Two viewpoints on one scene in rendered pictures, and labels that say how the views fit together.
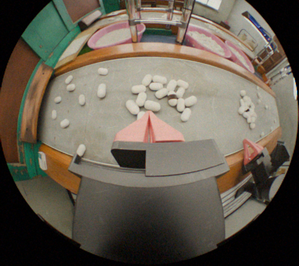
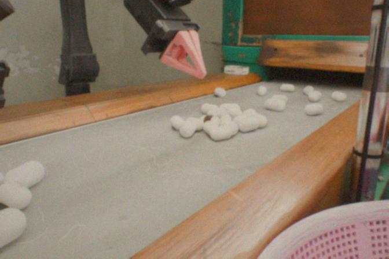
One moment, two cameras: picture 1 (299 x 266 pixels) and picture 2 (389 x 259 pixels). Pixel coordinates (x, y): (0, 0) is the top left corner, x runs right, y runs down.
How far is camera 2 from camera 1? 0.56 m
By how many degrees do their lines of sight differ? 84
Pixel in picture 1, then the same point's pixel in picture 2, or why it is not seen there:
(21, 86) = (340, 25)
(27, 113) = (294, 48)
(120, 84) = (274, 117)
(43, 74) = (358, 56)
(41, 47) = not seen: outside the picture
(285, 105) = not seen: outside the picture
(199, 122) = (150, 132)
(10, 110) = (302, 18)
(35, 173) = (226, 58)
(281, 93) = not seen: outside the picture
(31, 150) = (254, 60)
